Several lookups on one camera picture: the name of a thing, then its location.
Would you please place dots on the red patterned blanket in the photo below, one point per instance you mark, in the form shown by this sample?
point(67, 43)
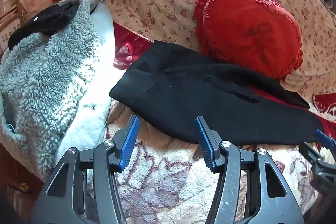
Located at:
point(128, 43)

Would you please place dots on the black cloth garment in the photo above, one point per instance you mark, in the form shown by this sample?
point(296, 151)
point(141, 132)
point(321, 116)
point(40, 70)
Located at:
point(50, 22)

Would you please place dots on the red heart-shaped frilled pillow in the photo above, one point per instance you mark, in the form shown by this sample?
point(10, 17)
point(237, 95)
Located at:
point(249, 35)

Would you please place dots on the black pants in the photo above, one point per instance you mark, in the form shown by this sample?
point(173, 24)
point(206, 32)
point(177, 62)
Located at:
point(183, 98)

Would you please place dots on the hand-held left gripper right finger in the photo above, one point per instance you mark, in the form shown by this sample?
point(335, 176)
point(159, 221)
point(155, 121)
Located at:
point(206, 146)

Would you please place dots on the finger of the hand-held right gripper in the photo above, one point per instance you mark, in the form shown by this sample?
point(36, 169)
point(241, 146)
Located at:
point(324, 138)

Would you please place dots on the fluffy cream floral blanket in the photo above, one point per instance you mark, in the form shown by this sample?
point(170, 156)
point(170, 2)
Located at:
point(162, 161)

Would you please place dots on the white fleece-lined jacket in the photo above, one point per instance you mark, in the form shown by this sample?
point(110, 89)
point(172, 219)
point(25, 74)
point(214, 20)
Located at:
point(47, 77)

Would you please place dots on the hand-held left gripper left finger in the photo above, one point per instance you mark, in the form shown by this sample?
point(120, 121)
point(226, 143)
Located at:
point(129, 140)

